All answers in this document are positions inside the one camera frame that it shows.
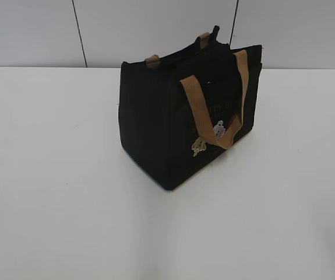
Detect black tote bag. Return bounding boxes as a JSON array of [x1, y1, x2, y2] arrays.
[[118, 26, 262, 190]]

